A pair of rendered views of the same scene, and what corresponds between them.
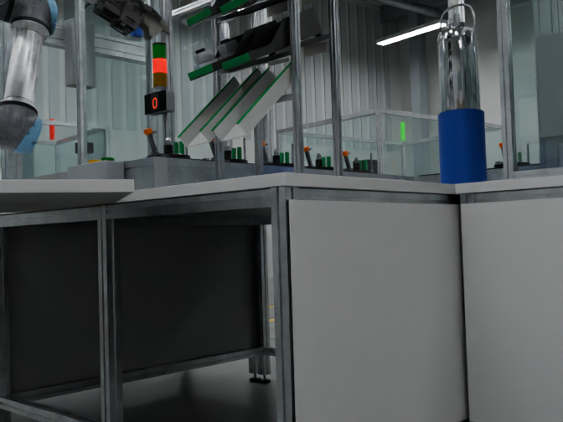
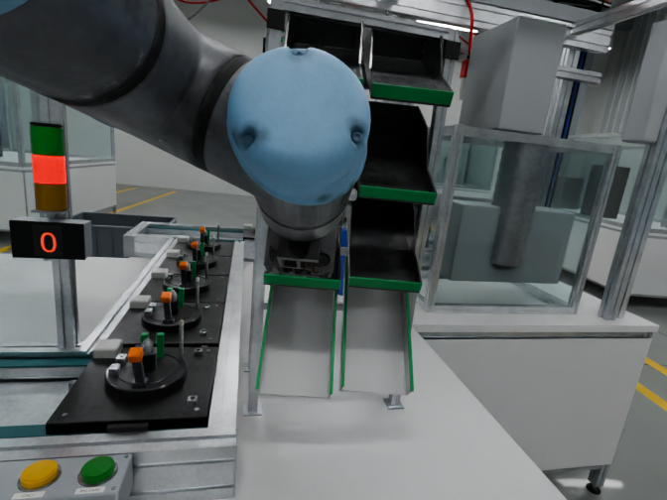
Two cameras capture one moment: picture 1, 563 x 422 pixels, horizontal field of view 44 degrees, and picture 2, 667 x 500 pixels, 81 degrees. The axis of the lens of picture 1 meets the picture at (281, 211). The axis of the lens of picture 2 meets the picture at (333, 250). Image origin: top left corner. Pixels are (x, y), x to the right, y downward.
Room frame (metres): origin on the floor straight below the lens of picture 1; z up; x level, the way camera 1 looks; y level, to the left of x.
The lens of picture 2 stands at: (1.61, 0.73, 1.42)
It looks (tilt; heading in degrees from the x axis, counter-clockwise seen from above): 14 degrees down; 303
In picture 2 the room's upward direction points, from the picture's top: 6 degrees clockwise
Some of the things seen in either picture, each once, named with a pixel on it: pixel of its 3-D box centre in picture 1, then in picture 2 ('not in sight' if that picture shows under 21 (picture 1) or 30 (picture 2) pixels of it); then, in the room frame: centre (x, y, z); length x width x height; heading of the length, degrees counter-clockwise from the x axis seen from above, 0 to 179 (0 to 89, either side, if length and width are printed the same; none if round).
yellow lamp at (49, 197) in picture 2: (160, 80); (51, 195); (2.45, 0.41, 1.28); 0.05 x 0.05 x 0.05
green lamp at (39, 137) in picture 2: (159, 52); (47, 141); (2.45, 0.41, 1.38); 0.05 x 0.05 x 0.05
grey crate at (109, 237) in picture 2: not in sight; (121, 237); (4.15, -0.60, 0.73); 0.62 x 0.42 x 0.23; 47
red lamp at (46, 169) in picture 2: (159, 66); (49, 169); (2.45, 0.41, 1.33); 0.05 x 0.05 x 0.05
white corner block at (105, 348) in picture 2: not in sight; (108, 352); (2.38, 0.36, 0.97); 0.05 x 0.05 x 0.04; 47
